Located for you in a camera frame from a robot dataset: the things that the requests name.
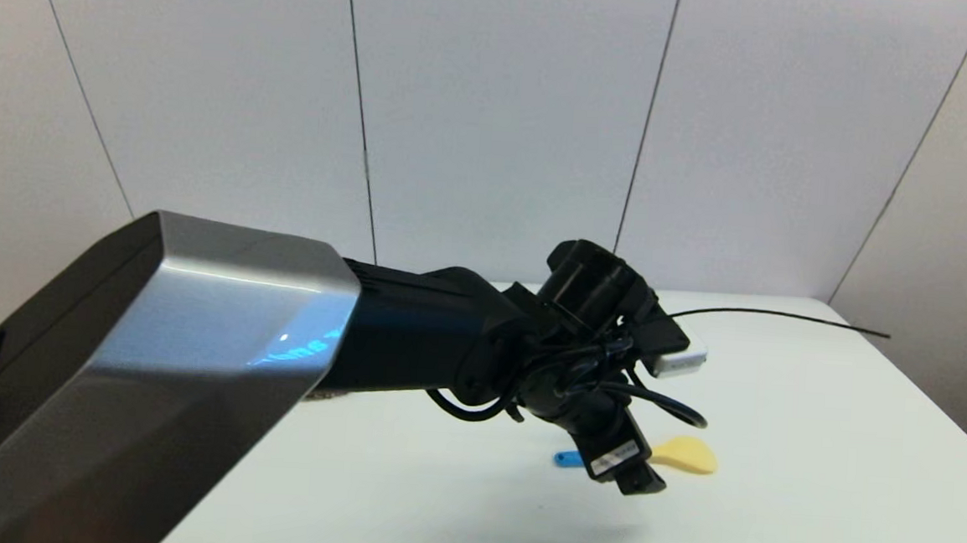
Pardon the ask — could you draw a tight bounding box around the yellow spoon with blue handle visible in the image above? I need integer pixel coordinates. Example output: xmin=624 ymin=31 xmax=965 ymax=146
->
xmin=554 ymin=428 xmax=720 ymax=478

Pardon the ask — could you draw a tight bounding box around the thick black looped cable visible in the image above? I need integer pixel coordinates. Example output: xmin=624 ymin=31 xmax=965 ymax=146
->
xmin=426 ymin=335 xmax=713 ymax=437

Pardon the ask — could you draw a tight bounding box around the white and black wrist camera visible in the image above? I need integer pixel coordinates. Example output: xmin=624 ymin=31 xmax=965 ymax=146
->
xmin=637 ymin=311 xmax=711 ymax=380

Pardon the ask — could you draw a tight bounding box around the thin black cable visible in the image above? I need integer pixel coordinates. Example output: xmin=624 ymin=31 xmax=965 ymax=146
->
xmin=669 ymin=303 xmax=893 ymax=340

